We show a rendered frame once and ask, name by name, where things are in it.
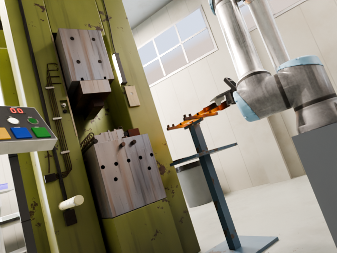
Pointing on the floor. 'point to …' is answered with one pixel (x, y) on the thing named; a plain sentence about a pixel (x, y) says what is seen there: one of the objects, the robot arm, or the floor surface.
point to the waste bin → (193, 184)
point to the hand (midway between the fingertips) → (217, 100)
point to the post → (22, 204)
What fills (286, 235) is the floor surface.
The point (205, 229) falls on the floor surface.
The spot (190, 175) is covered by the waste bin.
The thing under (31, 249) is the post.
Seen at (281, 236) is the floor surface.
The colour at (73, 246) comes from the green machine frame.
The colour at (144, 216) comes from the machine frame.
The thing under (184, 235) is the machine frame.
